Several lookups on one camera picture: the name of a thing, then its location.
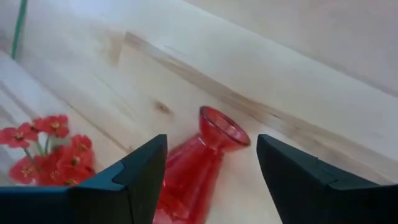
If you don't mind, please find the red glass vase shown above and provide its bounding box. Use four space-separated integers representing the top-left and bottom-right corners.
152 105 252 224

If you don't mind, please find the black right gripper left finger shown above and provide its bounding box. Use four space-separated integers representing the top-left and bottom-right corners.
0 134 168 224

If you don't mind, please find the large red flower bunch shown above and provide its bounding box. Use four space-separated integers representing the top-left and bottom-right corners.
0 114 96 187

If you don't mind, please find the white tulip with green stem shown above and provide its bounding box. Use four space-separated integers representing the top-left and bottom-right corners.
11 0 29 60

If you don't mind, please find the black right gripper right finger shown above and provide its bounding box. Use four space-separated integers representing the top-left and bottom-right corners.
257 134 398 224

